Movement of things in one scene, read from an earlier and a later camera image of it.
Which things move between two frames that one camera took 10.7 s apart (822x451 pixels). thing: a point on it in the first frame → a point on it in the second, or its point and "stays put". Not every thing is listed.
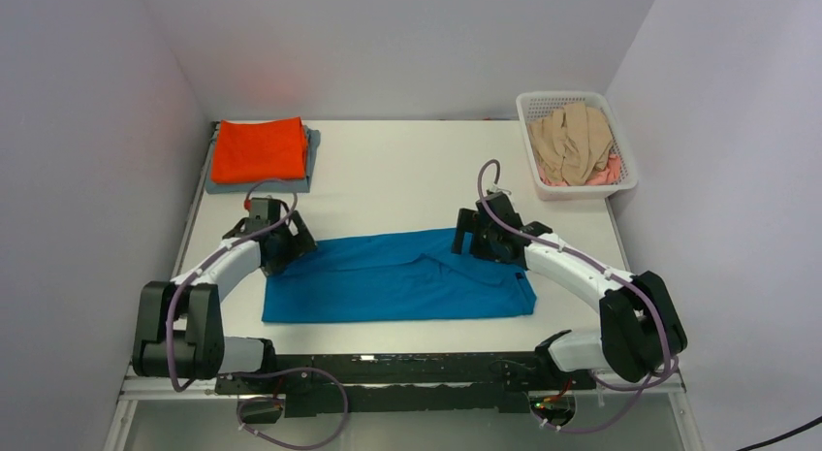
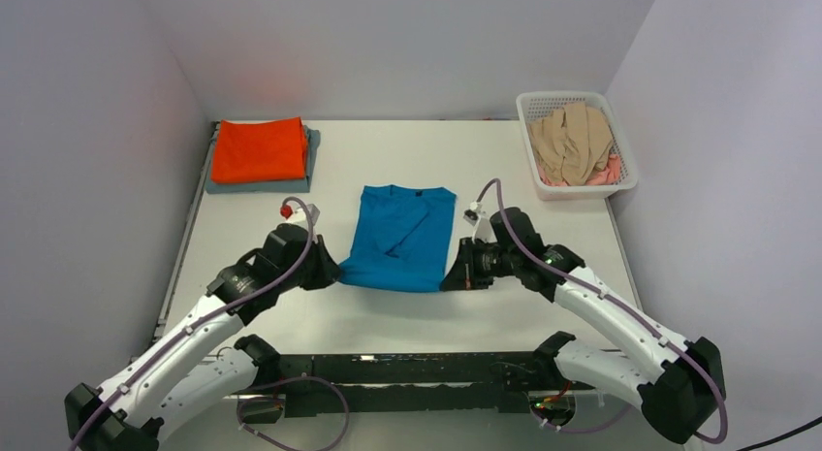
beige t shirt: [571, 143] stays put
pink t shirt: [609, 176] stays put
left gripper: [299, 245] → [328, 270]
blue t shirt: [395, 276] → [402, 239]
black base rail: [410, 384] stays put
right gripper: [470, 221] → [465, 274]
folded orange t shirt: [259, 151] stays put
